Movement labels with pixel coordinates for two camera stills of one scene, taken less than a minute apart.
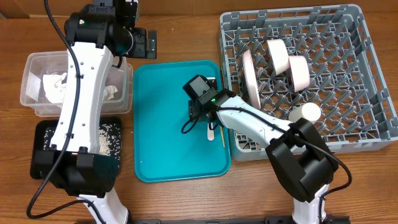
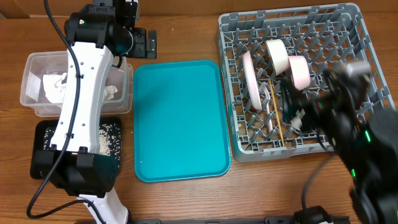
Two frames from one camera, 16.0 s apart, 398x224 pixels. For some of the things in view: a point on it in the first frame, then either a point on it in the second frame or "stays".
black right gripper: x=199 y=111 to x=326 y=113
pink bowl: x=300 y=72 stays
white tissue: x=55 y=94 stays
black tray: x=109 y=141 stays
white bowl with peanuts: x=280 y=54 stays
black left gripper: x=143 y=50 stays
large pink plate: x=251 y=78 stays
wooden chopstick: x=222 y=135 to x=278 y=114
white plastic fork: x=210 y=132 to x=268 y=96
